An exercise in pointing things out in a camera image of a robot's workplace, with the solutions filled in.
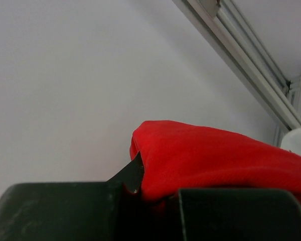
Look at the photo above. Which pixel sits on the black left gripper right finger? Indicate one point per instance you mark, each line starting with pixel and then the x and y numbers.
pixel 233 214

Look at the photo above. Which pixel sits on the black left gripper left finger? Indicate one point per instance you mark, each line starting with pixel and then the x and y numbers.
pixel 107 210

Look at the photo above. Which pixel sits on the red trousers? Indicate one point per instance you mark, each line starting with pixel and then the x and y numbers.
pixel 177 155

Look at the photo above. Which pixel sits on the white plastic perforated basket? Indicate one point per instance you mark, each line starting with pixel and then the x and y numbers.
pixel 292 141

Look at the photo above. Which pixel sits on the aluminium frame post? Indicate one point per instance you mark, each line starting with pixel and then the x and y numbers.
pixel 229 33

